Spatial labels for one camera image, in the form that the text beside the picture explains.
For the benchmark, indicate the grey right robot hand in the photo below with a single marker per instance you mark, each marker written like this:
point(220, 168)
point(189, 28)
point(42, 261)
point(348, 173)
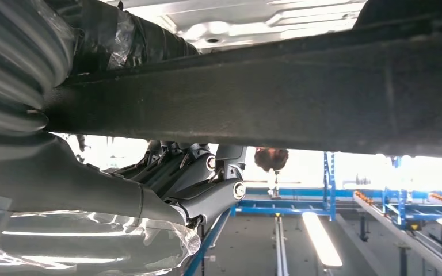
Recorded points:
point(72, 190)

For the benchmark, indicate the blue diagonal beam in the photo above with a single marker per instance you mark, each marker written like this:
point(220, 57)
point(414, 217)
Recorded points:
point(205, 245)

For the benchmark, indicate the person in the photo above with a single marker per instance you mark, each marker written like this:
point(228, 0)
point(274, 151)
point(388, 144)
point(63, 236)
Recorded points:
point(270, 160)

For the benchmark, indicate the stamped silver metal panel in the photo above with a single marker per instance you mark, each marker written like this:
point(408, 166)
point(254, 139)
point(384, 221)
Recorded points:
point(244, 23)

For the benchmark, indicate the white rail with orange lamps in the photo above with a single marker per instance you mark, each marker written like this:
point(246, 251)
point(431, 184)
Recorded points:
point(392, 224)

